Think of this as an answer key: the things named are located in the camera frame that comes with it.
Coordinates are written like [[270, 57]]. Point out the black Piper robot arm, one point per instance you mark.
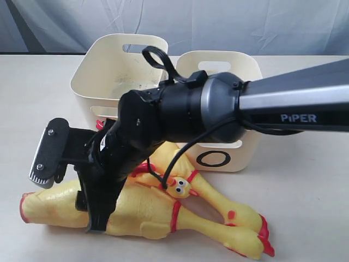
[[207, 108]]

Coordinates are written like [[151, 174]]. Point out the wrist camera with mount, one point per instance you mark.
[[59, 146]]

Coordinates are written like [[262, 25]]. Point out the cream bin marked X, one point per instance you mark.
[[112, 66]]

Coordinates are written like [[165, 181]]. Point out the grey backdrop curtain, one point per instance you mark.
[[253, 27]]

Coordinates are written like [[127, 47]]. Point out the large front rubber chicken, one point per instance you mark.
[[148, 212]]

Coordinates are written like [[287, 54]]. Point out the cream bin marked O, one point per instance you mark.
[[217, 157]]

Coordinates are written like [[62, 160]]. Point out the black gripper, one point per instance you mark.
[[115, 151]]

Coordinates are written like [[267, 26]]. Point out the severed chicken head with squeaker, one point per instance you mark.
[[177, 187]]

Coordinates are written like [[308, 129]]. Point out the headless rubber chicken body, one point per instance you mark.
[[54, 206]]

